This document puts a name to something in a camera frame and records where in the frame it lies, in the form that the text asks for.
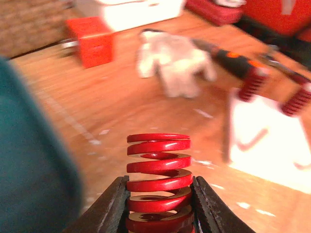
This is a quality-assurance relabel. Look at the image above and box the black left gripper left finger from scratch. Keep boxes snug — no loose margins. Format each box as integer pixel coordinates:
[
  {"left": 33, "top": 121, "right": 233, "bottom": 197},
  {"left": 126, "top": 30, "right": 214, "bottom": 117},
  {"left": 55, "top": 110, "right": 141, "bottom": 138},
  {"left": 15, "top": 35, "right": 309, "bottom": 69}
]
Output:
[{"left": 63, "top": 175, "right": 130, "bottom": 233}]

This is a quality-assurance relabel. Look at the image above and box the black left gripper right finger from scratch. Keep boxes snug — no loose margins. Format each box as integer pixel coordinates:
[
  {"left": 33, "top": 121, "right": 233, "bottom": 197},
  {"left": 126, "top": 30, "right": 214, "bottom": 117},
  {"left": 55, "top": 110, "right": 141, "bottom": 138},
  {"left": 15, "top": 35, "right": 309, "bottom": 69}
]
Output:
[{"left": 191, "top": 176, "right": 250, "bottom": 233}]

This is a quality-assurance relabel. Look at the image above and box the red spring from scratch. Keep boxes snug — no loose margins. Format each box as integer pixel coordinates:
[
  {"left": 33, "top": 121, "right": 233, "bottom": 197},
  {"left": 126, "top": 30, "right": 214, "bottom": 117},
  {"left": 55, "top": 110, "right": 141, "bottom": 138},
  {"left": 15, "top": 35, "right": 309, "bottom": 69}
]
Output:
[
  {"left": 238, "top": 68, "right": 268, "bottom": 102},
  {"left": 125, "top": 133, "right": 195, "bottom": 233},
  {"left": 281, "top": 83, "right": 311, "bottom": 117}
]

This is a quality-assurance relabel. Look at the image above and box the white work glove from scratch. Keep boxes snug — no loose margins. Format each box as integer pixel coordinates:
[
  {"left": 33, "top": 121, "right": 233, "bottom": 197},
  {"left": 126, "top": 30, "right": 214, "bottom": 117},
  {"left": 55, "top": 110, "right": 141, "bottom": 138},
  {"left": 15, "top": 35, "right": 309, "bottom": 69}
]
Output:
[{"left": 136, "top": 28, "right": 217, "bottom": 99}]

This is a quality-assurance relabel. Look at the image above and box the orange black screwdriver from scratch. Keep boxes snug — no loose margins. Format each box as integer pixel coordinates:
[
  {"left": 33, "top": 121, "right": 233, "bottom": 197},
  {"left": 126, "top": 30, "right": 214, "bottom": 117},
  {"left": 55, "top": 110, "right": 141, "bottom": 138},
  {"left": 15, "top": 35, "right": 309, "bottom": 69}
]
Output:
[{"left": 192, "top": 38, "right": 269, "bottom": 80}]

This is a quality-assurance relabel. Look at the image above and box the teal plastic tray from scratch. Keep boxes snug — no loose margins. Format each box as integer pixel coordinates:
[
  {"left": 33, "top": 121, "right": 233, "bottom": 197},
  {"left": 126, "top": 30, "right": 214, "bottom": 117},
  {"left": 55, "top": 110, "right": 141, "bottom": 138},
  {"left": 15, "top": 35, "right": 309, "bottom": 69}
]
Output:
[{"left": 0, "top": 57, "right": 82, "bottom": 233}]

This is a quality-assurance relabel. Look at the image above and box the white peg board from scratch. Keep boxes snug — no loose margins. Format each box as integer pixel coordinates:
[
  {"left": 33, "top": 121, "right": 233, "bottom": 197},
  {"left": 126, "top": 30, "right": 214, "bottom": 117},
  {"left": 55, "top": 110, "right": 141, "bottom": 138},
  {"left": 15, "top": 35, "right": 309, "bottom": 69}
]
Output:
[{"left": 228, "top": 88, "right": 311, "bottom": 194}]

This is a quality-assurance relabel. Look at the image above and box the small ratchet tool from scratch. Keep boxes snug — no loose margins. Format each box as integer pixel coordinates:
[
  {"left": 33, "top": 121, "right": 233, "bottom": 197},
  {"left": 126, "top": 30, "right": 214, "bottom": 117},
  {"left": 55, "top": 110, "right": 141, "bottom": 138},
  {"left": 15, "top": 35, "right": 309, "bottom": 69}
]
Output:
[{"left": 259, "top": 53, "right": 311, "bottom": 85}]

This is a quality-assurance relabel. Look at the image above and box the orange cube power socket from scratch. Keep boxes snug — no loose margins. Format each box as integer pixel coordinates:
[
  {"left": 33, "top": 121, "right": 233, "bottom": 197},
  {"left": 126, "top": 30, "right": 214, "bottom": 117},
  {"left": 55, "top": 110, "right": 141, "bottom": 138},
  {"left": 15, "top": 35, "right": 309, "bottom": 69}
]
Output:
[{"left": 60, "top": 17, "right": 114, "bottom": 68}]

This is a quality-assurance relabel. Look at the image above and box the white lidded plastic case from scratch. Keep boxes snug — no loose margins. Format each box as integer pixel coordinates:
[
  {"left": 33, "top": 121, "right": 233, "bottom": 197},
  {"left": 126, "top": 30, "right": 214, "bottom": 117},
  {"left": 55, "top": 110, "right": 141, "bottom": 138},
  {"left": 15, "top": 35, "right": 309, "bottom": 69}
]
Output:
[{"left": 75, "top": 0, "right": 185, "bottom": 32}]

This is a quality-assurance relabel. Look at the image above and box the red foam pad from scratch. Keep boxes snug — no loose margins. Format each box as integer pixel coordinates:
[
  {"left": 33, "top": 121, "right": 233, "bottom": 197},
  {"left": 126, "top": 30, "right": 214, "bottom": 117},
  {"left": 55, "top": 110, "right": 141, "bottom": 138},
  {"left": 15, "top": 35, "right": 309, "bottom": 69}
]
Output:
[{"left": 185, "top": 0, "right": 243, "bottom": 26}]

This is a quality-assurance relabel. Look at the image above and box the woven wicker basket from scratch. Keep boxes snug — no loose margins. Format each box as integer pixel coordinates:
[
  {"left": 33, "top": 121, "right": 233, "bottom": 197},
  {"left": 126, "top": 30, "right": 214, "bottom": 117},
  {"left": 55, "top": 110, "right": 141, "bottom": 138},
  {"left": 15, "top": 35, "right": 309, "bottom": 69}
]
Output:
[{"left": 0, "top": 0, "right": 76, "bottom": 58}]

